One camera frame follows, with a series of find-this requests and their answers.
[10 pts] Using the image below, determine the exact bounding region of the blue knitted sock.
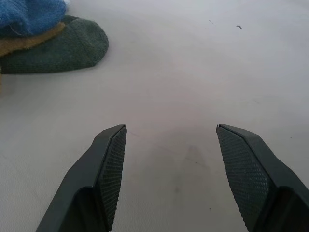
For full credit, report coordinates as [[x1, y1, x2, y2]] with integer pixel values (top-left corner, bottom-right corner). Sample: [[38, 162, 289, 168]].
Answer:
[[0, 0, 69, 37]]

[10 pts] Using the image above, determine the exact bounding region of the dark green knitted sock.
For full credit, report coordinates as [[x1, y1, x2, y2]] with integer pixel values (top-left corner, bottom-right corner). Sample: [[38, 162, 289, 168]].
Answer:
[[0, 15, 110, 75]]

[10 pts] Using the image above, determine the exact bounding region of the mustard yellow knitted sock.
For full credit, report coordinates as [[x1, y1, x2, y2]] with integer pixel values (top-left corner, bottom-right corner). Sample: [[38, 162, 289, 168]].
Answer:
[[0, 22, 66, 93]]

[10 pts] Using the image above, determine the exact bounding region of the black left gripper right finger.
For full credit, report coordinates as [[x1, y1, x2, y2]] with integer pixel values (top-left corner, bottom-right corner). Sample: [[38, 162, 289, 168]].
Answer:
[[216, 124, 309, 232]]

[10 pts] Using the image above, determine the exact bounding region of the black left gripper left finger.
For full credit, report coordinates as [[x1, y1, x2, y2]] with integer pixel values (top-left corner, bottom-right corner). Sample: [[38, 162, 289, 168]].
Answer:
[[35, 124, 127, 232]]

